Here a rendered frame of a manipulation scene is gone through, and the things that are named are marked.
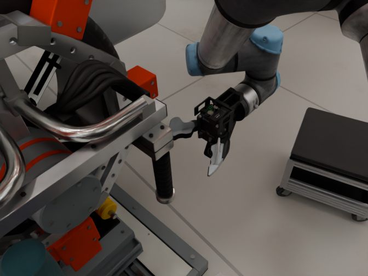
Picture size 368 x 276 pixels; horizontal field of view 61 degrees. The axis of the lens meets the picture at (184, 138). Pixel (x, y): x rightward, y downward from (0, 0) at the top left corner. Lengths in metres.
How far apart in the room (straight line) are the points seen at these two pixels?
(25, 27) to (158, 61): 2.03
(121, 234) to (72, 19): 0.87
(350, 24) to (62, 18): 0.45
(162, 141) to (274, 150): 1.35
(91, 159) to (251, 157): 1.37
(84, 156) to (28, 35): 0.22
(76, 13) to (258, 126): 1.53
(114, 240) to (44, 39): 0.86
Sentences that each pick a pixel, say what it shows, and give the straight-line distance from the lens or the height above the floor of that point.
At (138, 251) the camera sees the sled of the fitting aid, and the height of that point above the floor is 0.13.
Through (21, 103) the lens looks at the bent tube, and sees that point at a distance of 0.60.
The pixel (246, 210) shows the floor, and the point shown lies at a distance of 1.59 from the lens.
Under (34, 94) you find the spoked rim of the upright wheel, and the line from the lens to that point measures 0.77.
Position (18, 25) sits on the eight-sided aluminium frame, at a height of 1.12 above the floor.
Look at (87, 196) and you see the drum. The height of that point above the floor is 0.84.
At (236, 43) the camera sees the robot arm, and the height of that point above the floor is 1.09.
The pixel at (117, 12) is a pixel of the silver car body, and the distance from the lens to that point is 1.24.
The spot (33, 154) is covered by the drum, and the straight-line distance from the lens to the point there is 0.64.
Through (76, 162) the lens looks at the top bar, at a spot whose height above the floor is 0.98.
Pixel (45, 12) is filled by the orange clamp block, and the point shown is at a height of 1.11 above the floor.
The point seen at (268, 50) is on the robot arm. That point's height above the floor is 0.98.
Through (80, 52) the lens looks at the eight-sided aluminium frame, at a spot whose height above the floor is 1.03.
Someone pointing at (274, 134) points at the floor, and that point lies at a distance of 1.95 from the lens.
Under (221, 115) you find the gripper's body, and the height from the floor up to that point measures 0.90.
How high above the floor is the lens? 1.34
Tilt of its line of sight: 46 degrees down
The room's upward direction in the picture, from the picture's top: 2 degrees counter-clockwise
